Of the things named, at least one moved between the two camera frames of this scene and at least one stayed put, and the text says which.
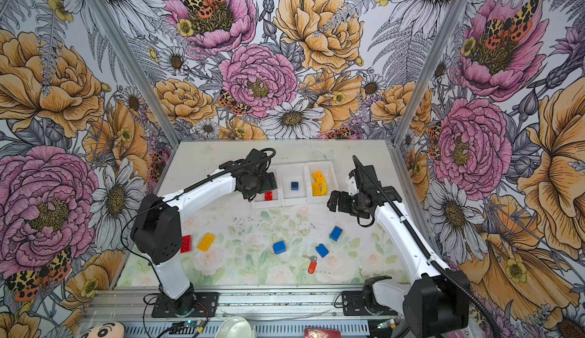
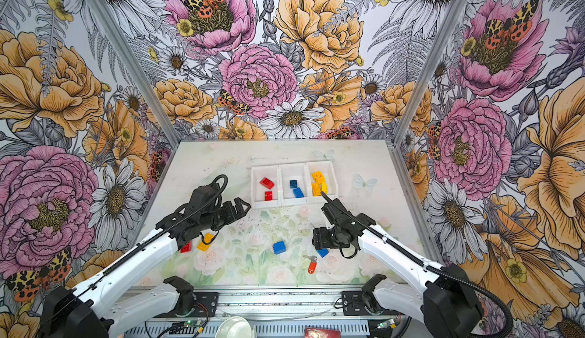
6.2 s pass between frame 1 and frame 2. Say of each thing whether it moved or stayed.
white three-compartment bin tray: stayed
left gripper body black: moved
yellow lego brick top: stayed
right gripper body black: moved
